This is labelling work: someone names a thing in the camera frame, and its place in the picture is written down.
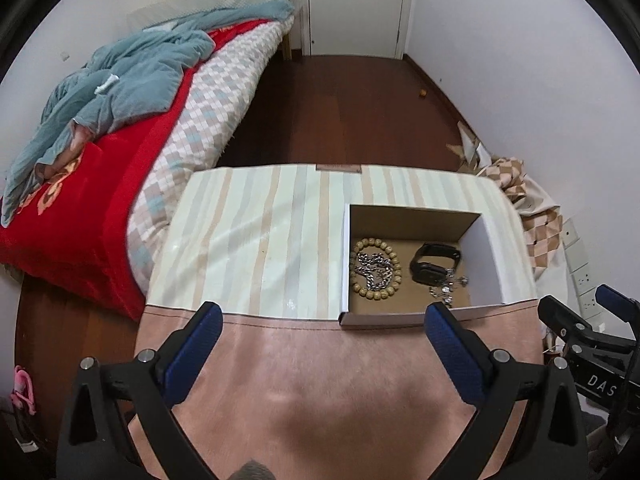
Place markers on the black smart band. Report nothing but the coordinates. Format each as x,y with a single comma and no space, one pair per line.
425,272

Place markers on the bed with red blanket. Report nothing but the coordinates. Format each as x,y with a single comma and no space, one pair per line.
100,210

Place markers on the teal quilt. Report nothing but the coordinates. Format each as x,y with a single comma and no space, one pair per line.
140,75

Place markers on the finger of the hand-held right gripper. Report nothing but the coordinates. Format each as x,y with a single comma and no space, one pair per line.
555,312
615,300

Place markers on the wooden bed leg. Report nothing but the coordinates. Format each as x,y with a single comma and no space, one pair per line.
287,40

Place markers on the pink sandal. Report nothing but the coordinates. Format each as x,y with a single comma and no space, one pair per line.
24,390

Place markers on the checkered grey white quilt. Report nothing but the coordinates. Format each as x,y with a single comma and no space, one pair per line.
215,110

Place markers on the white tissue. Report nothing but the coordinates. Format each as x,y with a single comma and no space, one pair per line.
106,85

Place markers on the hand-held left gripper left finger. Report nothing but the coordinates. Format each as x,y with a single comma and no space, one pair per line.
195,350

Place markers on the white door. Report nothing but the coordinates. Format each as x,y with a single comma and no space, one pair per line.
355,5

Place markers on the beige checkered cloth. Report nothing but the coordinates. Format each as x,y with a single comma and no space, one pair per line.
542,240

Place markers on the white power strip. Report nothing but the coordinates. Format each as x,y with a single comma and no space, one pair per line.
582,270

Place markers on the cardboard box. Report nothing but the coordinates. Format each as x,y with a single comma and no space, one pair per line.
480,260

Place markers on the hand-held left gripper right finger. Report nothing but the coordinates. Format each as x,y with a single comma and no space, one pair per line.
452,355

